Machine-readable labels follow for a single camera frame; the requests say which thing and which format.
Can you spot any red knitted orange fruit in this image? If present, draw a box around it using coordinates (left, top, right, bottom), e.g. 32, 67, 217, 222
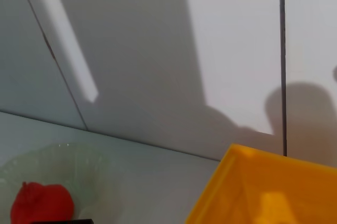
10, 181, 75, 224

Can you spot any clear glass fruit plate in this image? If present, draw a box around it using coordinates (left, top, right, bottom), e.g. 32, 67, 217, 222
0, 142, 111, 224

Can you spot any black mesh pen holder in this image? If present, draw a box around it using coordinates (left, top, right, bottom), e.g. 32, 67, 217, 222
31, 218, 94, 224

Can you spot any yellow plastic bin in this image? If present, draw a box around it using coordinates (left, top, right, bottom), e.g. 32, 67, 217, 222
184, 143, 337, 224

